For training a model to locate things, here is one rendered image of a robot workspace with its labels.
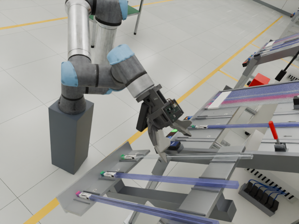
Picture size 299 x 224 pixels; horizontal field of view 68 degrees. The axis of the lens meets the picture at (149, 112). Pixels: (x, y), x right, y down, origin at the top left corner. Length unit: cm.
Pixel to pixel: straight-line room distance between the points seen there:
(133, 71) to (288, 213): 99
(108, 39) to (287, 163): 84
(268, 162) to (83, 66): 65
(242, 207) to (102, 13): 103
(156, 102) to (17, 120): 156
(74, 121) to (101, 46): 44
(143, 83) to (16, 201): 123
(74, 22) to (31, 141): 121
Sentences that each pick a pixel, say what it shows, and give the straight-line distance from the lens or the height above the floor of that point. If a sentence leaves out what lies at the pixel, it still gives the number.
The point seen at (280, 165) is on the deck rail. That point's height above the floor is 100.
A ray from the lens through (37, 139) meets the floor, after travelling 190.
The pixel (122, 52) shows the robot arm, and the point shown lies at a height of 116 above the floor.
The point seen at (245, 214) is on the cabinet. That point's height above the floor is 62.
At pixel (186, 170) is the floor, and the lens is 192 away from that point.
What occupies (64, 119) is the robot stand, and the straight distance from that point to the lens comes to 131.
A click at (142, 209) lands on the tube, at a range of 56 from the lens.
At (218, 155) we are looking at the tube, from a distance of 64.
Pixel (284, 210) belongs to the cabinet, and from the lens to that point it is 130.
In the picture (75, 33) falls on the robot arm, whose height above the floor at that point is 110.
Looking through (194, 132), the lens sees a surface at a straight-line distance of 108.
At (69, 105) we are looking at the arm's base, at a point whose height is 61.
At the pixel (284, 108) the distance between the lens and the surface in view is 113.
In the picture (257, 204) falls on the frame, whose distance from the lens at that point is 118.
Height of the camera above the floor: 147
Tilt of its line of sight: 41 degrees down
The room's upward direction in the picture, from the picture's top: 20 degrees clockwise
